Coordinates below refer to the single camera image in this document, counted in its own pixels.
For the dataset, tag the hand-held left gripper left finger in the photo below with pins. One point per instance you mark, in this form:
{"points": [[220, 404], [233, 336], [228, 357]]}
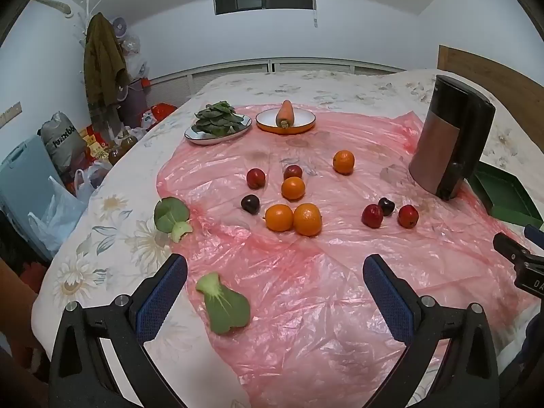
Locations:
{"points": [[163, 293]]}

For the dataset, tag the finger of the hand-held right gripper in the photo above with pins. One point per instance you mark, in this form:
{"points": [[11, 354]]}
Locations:
{"points": [[508, 246], [533, 233]]}

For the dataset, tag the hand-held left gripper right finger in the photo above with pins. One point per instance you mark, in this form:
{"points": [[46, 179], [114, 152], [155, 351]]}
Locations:
{"points": [[386, 297]]}

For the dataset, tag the green box tray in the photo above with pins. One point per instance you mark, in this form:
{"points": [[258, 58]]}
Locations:
{"points": [[505, 195]]}

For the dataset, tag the dark plum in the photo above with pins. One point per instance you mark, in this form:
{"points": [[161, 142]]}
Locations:
{"points": [[386, 206], [250, 204]]}

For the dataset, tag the orange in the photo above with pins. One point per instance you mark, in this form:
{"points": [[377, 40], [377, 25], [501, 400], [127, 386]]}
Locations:
{"points": [[279, 217], [343, 161], [307, 219], [293, 188]]}

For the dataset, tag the bok choy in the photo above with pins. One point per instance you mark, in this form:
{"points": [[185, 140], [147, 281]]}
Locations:
{"points": [[170, 216], [225, 306]]}

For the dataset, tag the floral blanket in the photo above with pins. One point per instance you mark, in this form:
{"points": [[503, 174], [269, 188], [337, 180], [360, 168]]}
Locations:
{"points": [[127, 229]]}

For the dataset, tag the pink plastic sheet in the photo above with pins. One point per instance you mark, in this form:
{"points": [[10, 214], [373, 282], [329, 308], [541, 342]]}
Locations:
{"points": [[297, 272]]}

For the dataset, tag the black and brown juicer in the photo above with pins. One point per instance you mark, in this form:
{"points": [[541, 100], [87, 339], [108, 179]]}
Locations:
{"points": [[450, 136]]}

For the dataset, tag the light blue plastic bag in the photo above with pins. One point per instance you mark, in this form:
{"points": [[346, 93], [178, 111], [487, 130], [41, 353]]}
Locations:
{"points": [[55, 216]]}

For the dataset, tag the white plastic bag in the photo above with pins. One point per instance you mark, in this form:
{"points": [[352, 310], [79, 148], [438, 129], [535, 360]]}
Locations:
{"points": [[87, 178]]}

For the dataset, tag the brown bottle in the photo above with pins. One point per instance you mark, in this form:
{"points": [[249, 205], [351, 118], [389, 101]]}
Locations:
{"points": [[121, 148]]}

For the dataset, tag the white plate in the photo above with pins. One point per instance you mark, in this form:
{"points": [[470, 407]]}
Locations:
{"points": [[208, 139]]}

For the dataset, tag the yellow packets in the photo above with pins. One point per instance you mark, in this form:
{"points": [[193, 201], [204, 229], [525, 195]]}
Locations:
{"points": [[95, 144]]}

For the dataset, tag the red bag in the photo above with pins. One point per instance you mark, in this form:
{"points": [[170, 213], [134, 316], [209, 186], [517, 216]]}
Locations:
{"points": [[159, 112]]}

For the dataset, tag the spinach leaves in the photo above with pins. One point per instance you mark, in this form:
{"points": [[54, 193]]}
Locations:
{"points": [[219, 119]]}

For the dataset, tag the blue storage box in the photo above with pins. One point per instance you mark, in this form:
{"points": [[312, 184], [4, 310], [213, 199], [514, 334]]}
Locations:
{"points": [[21, 174]]}

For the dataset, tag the grey printed bag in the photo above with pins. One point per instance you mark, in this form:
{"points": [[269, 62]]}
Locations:
{"points": [[63, 136]]}

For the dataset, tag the orange rimmed plate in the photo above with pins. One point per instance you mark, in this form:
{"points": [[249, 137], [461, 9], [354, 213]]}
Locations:
{"points": [[304, 121]]}

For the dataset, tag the carrot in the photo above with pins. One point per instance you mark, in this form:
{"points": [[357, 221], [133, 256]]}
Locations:
{"points": [[284, 112]]}

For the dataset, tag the olive coat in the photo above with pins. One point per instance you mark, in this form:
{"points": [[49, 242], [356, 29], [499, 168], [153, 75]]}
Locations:
{"points": [[102, 68]]}

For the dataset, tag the small white fan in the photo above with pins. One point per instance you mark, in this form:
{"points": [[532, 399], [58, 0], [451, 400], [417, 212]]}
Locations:
{"points": [[120, 25]]}

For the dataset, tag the white coat rack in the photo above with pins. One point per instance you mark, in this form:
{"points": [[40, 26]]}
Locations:
{"points": [[85, 17]]}

